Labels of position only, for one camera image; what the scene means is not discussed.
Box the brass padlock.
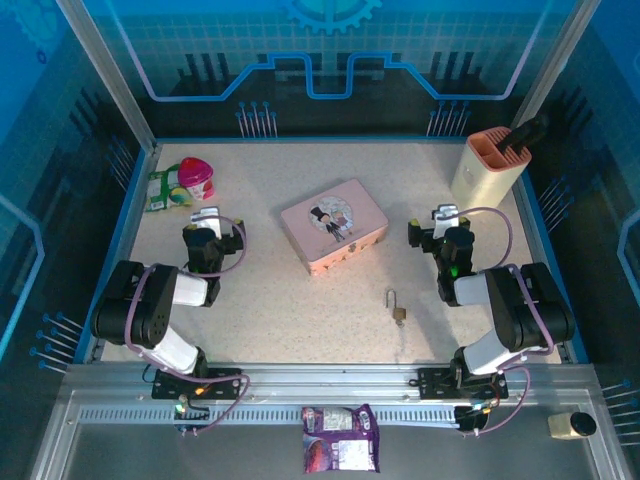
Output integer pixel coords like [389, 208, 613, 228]
[384, 288, 407, 324]

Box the pink tin box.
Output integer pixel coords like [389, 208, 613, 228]
[279, 178, 390, 277]

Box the green snack packet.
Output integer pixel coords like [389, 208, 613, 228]
[145, 164, 194, 211]

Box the cream knife block holder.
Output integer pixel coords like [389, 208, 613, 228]
[449, 127, 532, 216]

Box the pink lidded cup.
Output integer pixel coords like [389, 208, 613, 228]
[178, 156, 216, 201]

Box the cream device with black lens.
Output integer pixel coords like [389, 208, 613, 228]
[547, 410, 598, 441]

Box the purple snack packet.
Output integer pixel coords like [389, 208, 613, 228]
[301, 403, 381, 474]

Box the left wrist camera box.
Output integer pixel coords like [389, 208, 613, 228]
[191, 206, 222, 239]

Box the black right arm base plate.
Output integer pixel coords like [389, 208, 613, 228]
[417, 367, 509, 401]

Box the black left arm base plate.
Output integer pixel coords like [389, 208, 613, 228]
[152, 367, 244, 401]

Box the black knife handle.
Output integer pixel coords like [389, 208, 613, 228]
[499, 114, 550, 154]

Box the aluminium front frame rail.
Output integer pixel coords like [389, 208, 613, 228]
[64, 363, 596, 392]

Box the slotted grey cable duct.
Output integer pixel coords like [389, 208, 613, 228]
[79, 404, 459, 426]

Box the aluminium corner post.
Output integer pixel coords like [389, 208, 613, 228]
[512, 0, 599, 131]
[54, 0, 159, 151]

